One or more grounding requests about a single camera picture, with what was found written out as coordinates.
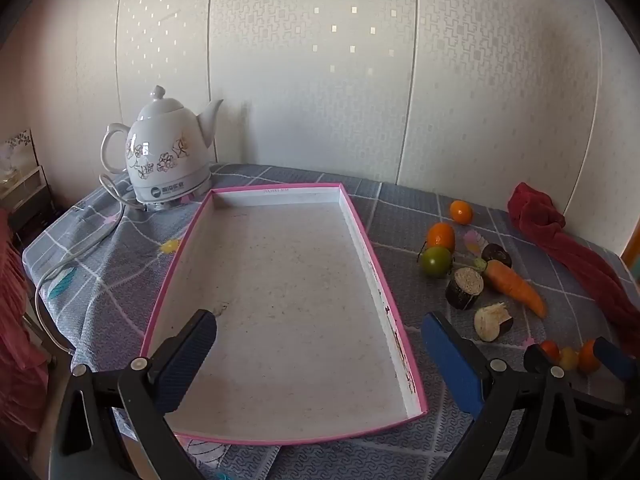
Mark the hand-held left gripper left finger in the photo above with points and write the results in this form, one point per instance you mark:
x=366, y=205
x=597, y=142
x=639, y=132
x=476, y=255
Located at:
x=187, y=360

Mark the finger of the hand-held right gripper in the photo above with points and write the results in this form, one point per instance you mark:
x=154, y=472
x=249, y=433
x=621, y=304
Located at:
x=536, y=356
x=612, y=357

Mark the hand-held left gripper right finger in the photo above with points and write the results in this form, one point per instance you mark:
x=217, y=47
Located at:
x=450, y=360

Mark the red cherry tomato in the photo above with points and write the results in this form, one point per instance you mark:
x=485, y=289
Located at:
x=551, y=350

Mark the medium orange mandarin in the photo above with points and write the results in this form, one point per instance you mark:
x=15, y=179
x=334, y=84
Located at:
x=587, y=360

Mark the beige round fruit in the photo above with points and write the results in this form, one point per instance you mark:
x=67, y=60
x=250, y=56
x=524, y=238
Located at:
x=568, y=359

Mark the eggplant chunk jagged flesh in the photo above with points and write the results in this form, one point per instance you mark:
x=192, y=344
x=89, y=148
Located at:
x=492, y=322

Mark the eggplant chunk cut face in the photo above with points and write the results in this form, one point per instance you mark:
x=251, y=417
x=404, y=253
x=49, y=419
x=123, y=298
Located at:
x=465, y=287

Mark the orange carrot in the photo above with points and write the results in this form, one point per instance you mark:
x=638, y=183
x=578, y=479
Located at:
x=512, y=284

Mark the green tomato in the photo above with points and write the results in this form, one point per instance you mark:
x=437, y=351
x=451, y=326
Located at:
x=435, y=261

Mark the dark round eggplant end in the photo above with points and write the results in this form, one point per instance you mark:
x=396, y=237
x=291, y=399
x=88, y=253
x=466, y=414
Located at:
x=497, y=254

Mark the pink-edged white cardboard tray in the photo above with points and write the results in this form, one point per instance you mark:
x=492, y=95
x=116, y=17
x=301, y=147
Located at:
x=290, y=310

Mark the large orange mandarin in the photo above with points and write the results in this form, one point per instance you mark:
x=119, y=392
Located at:
x=441, y=236

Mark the small orange mandarin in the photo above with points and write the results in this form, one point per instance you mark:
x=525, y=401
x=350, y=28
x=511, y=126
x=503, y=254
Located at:
x=461, y=212

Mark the red towel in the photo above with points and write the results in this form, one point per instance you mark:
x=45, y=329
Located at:
x=540, y=220

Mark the silver kettle base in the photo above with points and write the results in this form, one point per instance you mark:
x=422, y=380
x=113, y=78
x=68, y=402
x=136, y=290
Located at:
x=165, y=205

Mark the red bed cover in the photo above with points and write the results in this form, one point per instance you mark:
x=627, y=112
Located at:
x=15, y=320

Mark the white floral ceramic kettle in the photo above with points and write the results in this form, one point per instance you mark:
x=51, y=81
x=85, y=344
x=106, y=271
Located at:
x=160, y=150

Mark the dark nightstand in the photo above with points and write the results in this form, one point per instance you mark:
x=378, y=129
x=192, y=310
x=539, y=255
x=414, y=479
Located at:
x=27, y=195

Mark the floral picture frame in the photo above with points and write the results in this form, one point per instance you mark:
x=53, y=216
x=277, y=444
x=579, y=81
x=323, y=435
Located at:
x=17, y=144

